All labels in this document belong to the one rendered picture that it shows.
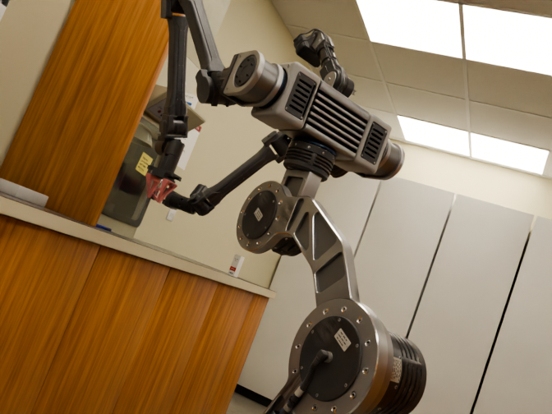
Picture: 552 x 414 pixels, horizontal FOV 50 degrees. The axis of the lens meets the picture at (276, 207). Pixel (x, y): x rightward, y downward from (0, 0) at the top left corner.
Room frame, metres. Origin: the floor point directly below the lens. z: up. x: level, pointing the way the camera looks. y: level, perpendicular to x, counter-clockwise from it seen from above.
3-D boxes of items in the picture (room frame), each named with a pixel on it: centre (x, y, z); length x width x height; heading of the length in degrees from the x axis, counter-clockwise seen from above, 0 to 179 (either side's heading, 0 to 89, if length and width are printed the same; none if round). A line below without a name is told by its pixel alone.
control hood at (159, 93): (2.31, 0.51, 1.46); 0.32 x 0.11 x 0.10; 157
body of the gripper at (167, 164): (1.93, 0.38, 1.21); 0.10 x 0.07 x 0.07; 68
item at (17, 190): (2.03, 0.83, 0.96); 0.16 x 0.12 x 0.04; 163
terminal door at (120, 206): (2.33, 0.56, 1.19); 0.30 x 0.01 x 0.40; 157
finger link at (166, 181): (1.93, 0.37, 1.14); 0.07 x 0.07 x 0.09; 68
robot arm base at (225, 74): (1.57, 0.23, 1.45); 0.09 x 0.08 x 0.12; 125
